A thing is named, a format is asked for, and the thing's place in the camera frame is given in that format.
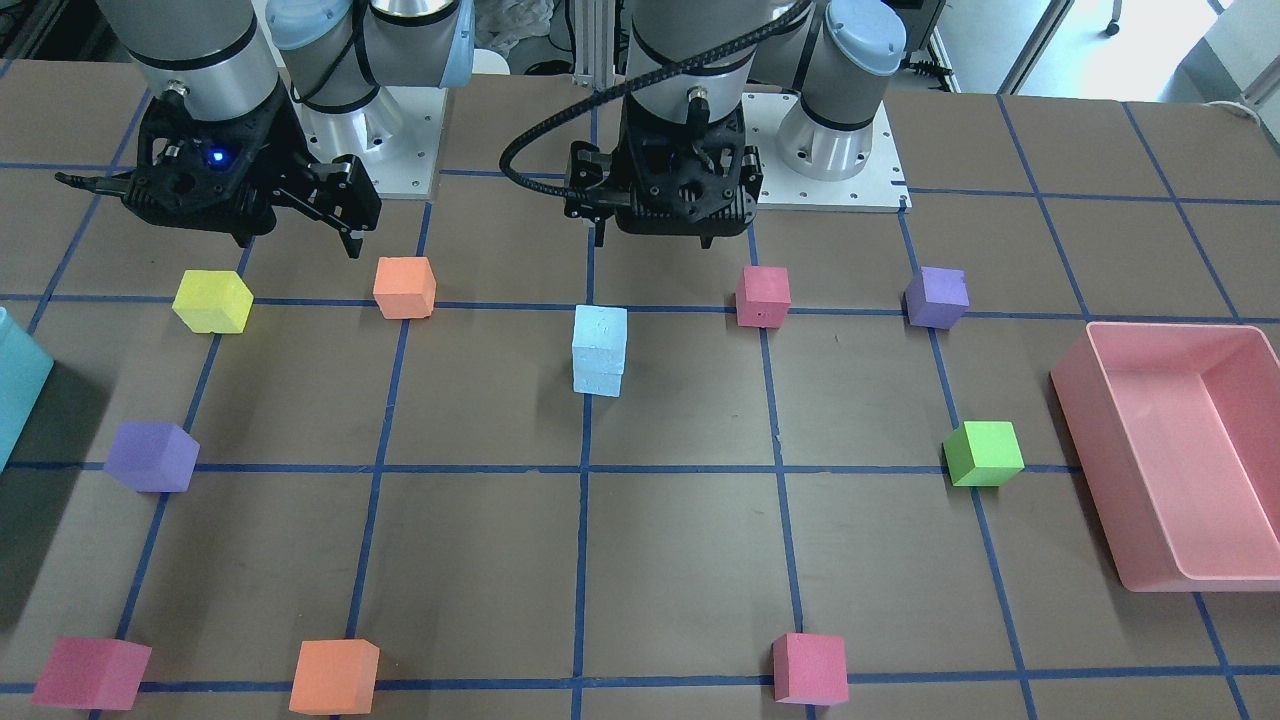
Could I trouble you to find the teal plastic tray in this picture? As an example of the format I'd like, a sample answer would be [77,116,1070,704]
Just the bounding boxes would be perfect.
[1,307,54,470]

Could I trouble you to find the purple foam block near base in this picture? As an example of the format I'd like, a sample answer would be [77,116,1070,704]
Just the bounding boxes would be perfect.
[904,266,970,331]

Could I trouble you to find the orange foam block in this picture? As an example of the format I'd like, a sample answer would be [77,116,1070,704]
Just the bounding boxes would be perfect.
[372,256,436,320]
[289,639,380,716]

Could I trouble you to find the yellow foam block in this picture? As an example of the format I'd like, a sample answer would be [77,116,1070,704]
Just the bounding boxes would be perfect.
[172,269,253,334]

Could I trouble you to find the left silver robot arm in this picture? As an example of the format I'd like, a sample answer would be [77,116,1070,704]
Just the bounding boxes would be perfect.
[499,1,910,247]

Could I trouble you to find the light blue carried foam block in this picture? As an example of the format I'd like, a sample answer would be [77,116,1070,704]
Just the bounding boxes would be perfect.
[572,368,623,398]

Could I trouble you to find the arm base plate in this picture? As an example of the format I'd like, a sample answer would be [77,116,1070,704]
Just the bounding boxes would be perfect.
[294,87,451,201]
[742,92,913,213]

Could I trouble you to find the pink foam block far back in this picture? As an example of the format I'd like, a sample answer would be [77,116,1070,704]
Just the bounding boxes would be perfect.
[29,635,152,711]

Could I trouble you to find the pink foam block near base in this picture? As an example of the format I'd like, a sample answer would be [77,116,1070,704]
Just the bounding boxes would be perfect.
[733,265,792,329]

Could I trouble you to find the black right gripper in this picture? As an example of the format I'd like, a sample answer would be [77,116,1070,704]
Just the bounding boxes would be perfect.
[55,85,381,260]

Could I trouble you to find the brown paper table cover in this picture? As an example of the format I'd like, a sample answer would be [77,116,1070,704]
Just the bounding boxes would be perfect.
[3,61,1277,719]

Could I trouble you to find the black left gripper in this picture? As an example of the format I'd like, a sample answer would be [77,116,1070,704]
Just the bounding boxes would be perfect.
[563,100,763,249]

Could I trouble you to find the pink foam block far side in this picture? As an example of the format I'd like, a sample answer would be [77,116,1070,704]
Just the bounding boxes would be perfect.
[771,632,850,707]

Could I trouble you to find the pink plastic tray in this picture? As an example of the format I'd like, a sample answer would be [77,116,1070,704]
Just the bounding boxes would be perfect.
[1051,322,1279,592]

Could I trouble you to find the purple foam block far back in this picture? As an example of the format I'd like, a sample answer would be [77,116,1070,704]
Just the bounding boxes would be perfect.
[102,421,200,493]

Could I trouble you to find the green foam block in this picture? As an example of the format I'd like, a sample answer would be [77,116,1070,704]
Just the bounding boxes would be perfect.
[942,420,1027,487]

